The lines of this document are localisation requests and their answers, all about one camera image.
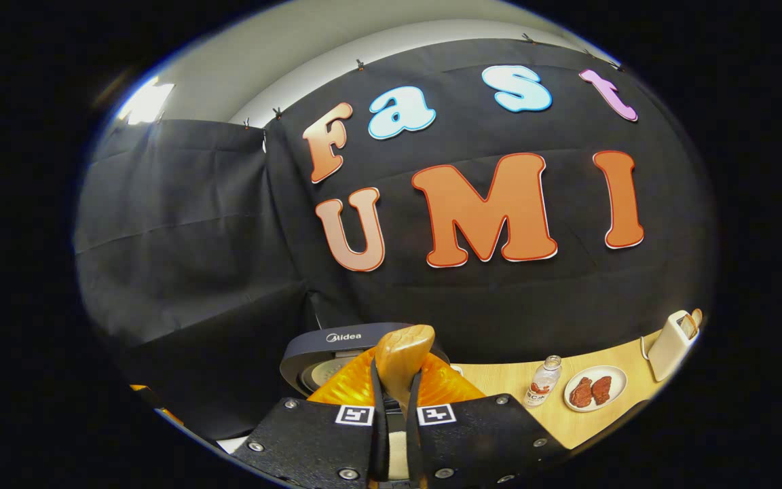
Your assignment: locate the white plate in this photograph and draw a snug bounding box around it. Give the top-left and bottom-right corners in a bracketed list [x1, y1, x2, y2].
[563, 365, 628, 413]

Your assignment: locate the small clear drink bottle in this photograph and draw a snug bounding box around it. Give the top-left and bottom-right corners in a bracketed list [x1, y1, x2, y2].
[523, 355, 563, 408]

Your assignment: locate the white toaster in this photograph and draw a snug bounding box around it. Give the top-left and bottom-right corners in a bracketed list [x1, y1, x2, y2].
[646, 310, 701, 382]

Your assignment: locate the white rice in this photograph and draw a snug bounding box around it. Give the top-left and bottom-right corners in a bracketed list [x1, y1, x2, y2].
[390, 431, 408, 479]

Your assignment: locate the dark grey rice cooker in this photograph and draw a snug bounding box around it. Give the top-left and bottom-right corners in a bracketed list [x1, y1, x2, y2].
[280, 323, 463, 479]

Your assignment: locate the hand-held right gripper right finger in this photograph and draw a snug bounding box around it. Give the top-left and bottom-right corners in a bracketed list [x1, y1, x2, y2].
[406, 353, 572, 489]

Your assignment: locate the wooden spoon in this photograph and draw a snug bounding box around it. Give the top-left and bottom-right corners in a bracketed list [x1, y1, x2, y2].
[374, 325, 436, 412]

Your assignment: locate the black backdrop cloth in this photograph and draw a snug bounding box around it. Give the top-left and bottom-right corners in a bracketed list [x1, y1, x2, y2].
[73, 37, 716, 442]

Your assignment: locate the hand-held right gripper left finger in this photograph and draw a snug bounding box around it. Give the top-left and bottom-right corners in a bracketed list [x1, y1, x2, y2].
[231, 348, 390, 489]

